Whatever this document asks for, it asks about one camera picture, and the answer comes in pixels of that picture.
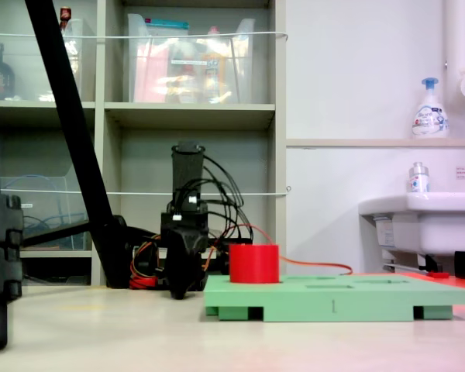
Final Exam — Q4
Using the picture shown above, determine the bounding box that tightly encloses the thin orange wire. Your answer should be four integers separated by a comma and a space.
201, 224, 353, 277

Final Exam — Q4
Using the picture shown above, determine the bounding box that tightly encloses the spray bottle with pink cap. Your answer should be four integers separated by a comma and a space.
201, 26, 229, 104

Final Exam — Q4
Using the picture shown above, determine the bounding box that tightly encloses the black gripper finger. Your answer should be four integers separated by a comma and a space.
188, 235, 208, 290
166, 236, 191, 300

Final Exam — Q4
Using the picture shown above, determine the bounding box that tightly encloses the clear bag with blue strip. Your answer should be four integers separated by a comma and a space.
145, 19, 191, 104

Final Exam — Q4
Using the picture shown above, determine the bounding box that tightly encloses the white cord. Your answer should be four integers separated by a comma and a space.
0, 186, 292, 197
0, 31, 290, 40

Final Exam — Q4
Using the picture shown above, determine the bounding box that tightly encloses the beige shelf unit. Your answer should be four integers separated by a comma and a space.
0, 0, 288, 288

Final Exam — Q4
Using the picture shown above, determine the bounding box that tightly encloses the pink pouch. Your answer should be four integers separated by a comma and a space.
133, 42, 171, 104

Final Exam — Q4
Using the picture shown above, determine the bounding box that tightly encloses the red printed base mount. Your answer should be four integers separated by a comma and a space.
129, 270, 164, 290

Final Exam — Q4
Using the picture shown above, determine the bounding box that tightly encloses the thick black tripod leg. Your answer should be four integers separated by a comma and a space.
24, 0, 135, 290

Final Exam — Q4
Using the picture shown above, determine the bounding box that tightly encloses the green shape hole board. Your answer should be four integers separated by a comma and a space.
203, 274, 465, 322

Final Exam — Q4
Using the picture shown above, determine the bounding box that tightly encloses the small bottle with silver cap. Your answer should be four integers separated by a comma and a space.
407, 161, 431, 194

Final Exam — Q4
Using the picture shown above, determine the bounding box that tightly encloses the brown bottle with red cap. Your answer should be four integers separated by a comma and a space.
59, 5, 73, 30

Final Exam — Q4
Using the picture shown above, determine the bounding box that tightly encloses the white sink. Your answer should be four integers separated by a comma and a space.
358, 191, 465, 257

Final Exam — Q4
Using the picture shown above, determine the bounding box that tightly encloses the large clear storage bin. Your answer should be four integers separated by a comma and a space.
126, 13, 257, 105

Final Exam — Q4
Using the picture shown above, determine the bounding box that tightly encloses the dark glass bottle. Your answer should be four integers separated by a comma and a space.
0, 42, 16, 102

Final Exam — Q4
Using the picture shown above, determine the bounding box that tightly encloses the long black cable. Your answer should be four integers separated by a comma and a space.
195, 154, 253, 243

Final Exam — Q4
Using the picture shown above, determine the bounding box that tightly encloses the clear box with blue cable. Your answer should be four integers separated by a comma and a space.
0, 176, 92, 251

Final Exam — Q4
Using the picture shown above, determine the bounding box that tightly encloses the thin black tripod strut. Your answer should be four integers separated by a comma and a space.
21, 220, 92, 249

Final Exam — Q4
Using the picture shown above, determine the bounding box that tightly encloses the white soap pump bottle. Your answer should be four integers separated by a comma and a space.
412, 77, 450, 140

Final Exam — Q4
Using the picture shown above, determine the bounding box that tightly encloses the red cylinder block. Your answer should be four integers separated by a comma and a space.
228, 243, 281, 284

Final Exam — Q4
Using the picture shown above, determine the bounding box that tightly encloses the small clear storage bin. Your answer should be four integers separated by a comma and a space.
0, 17, 87, 102

